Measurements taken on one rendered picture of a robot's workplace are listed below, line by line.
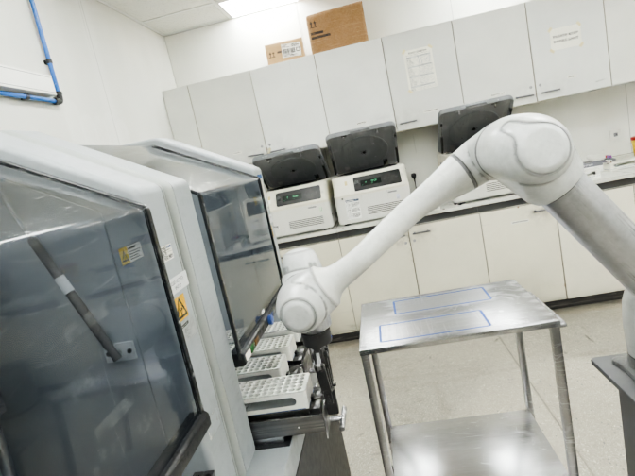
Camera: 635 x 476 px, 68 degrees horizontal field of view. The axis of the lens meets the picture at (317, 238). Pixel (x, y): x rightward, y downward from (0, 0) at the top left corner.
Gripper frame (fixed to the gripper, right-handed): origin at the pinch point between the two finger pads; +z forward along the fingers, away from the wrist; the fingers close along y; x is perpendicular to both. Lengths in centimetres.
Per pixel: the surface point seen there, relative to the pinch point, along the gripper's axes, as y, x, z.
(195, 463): 32.6, -23.2, -8.7
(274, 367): -12.3, -16.7, -6.0
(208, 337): 18.6, -20.1, -29.2
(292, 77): -258, -26, -126
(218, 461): 29.3, -20.0, -6.3
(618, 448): -76, 100, 80
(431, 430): -61, 25, 52
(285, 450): 9.1, -12.2, 6.4
